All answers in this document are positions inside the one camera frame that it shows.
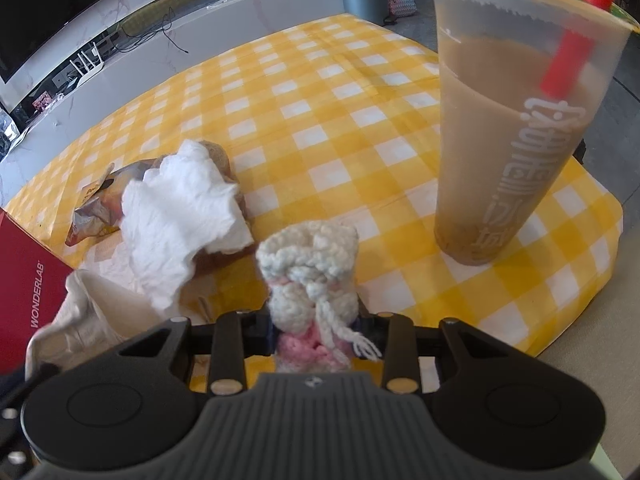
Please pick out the cream cloth bag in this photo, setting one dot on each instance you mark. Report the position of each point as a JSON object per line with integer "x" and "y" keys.
{"x": 95, "y": 310}

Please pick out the tan crumpled bag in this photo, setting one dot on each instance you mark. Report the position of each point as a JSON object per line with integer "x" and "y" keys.
{"x": 225, "y": 160}

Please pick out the small pink picture card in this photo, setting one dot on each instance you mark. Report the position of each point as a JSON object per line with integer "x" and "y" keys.
{"x": 42, "y": 101}

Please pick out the milk tea plastic cup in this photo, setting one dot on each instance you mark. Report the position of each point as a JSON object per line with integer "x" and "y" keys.
{"x": 500, "y": 160}

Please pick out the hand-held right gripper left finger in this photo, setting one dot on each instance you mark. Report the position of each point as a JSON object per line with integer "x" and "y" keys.
{"x": 260, "y": 332}

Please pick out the white pink crochet doll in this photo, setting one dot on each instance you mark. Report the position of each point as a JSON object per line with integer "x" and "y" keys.
{"x": 310, "y": 260}

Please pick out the red drinking straw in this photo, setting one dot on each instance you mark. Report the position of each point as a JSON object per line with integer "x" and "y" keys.
{"x": 567, "y": 55}

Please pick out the black television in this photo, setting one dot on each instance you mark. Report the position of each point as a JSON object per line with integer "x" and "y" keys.
{"x": 60, "y": 5}

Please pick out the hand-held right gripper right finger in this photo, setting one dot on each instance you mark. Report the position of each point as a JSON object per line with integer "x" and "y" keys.
{"x": 395, "y": 340}

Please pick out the white crumpled paper tissue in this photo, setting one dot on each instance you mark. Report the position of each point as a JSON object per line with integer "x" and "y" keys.
{"x": 175, "y": 220}

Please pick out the white marble television cabinet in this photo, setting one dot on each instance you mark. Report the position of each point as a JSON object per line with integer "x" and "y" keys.
{"x": 240, "y": 25}

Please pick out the white router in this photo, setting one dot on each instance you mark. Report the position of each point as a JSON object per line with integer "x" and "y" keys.
{"x": 86, "y": 62}

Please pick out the red box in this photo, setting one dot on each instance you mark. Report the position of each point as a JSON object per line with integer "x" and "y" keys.
{"x": 25, "y": 285}

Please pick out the silver orange snack packet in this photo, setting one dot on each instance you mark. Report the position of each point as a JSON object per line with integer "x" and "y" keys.
{"x": 95, "y": 210}

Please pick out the yellow checked tablecloth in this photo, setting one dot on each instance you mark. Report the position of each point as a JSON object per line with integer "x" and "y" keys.
{"x": 325, "y": 110}

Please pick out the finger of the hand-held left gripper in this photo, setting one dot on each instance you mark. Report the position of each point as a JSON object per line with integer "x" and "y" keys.
{"x": 9, "y": 427}

